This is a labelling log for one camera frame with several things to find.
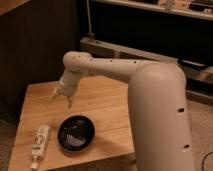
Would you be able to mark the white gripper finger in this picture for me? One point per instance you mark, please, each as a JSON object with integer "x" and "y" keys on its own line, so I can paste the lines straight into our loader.
{"x": 70, "y": 100}
{"x": 54, "y": 95}

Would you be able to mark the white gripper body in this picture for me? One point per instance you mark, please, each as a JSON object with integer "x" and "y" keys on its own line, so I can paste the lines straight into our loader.
{"x": 68, "y": 83}

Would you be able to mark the white plastic bottle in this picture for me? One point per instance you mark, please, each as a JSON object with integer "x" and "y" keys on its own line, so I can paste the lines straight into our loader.
{"x": 39, "y": 146}

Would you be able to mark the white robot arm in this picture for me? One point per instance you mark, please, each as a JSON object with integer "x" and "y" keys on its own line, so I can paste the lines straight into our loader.
{"x": 156, "y": 102}

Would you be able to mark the black ceramic bowl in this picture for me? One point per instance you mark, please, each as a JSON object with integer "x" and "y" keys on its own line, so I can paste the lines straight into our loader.
{"x": 75, "y": 133}

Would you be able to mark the wooden table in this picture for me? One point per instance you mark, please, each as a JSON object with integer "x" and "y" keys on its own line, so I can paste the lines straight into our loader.
{"x": 101, "y": 99}

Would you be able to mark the vertical metal pole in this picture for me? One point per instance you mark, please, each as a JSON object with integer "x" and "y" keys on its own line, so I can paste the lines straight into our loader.
{"x": 90, "y": 31}

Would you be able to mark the upper wooden shelf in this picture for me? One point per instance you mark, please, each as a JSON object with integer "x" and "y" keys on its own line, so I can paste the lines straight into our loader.
{"x": 167, "y": 8}

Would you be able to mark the metal shelf rail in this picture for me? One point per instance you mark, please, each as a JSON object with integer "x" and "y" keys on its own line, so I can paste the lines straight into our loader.
{"x": 109, "y": 50}

